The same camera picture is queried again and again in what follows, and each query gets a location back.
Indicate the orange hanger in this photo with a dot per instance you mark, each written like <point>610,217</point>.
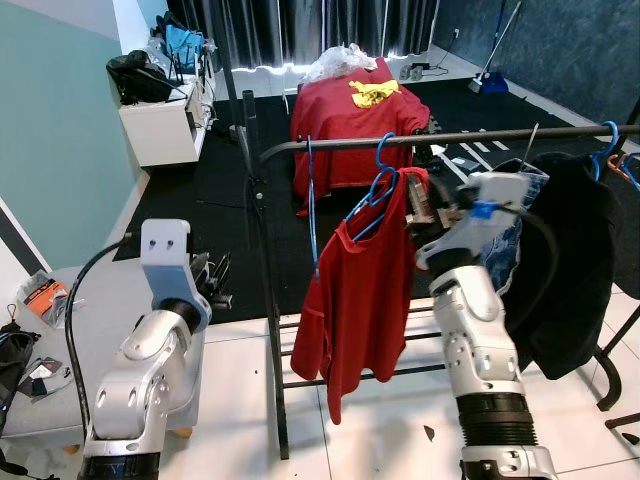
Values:
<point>628,160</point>

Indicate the yellow cloth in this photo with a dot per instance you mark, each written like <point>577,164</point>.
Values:
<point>372,93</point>

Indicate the red cloth draped chair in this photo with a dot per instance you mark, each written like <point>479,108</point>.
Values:
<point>340,130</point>

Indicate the orange black package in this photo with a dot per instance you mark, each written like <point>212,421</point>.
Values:
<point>45,298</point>

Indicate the blue broom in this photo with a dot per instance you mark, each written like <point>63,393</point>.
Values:
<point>490,83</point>

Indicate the red shirt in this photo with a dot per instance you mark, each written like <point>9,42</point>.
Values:
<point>360,290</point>

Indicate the white cabinet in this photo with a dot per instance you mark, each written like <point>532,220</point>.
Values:
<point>160,130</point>

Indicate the black garment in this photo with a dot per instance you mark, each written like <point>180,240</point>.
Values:
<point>570,280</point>

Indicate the dark curtain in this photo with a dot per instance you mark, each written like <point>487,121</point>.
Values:
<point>300,25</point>

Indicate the black metal clothes rack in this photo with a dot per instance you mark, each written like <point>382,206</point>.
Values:
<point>330,143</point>

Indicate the clear crumpled plastic bag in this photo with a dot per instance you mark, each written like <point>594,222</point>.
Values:
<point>335,62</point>

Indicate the small black scrap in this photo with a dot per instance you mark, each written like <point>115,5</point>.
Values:
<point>429,433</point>

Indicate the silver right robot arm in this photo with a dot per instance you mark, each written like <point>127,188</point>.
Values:
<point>480,340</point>

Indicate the blue bag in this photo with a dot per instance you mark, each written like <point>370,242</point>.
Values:
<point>185,48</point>

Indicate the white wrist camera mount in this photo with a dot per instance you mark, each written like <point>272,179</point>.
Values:
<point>505,195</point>
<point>165,250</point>

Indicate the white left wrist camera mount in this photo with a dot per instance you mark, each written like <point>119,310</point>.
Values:
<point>165,250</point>

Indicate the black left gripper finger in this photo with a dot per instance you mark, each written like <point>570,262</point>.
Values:
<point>222,268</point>
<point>206,264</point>

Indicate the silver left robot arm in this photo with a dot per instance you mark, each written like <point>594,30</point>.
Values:
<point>140,370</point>

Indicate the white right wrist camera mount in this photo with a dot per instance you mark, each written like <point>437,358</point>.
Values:
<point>505,195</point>

